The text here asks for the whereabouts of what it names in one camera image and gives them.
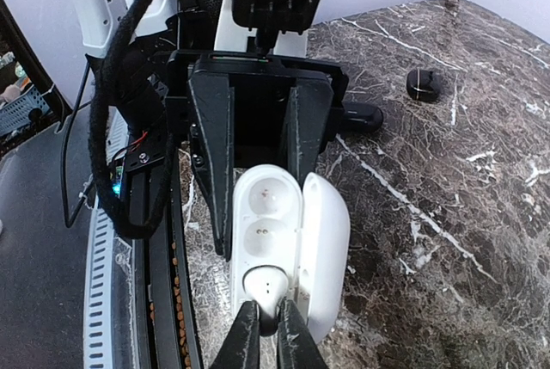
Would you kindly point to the white oval charging case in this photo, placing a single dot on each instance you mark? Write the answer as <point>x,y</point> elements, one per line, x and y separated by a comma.
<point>304,229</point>

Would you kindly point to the black oval charging case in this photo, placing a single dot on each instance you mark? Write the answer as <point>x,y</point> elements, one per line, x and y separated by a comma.
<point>361,118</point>

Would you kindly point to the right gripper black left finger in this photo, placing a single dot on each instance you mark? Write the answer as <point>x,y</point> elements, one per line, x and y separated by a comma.
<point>241,346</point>

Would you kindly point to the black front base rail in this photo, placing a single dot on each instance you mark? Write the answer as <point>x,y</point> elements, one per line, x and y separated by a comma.
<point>167,333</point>

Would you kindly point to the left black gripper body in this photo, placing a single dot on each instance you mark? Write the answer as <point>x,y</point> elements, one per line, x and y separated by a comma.
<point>242,110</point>

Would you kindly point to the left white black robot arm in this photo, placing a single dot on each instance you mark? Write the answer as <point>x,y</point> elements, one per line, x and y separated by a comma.
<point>120,82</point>

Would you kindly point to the black round charging case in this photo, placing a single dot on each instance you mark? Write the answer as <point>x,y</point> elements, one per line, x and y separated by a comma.
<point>423,85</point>

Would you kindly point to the white slotted cable duct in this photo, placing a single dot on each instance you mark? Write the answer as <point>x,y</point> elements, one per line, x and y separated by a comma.
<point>109,330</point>

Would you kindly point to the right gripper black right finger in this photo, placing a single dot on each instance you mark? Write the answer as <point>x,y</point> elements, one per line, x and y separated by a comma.
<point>296,348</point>

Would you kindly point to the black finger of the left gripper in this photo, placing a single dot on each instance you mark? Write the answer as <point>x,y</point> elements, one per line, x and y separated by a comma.
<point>211,106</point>
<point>305,120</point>

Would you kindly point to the white earbud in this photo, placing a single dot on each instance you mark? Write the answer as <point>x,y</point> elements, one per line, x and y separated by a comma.
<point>267,286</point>

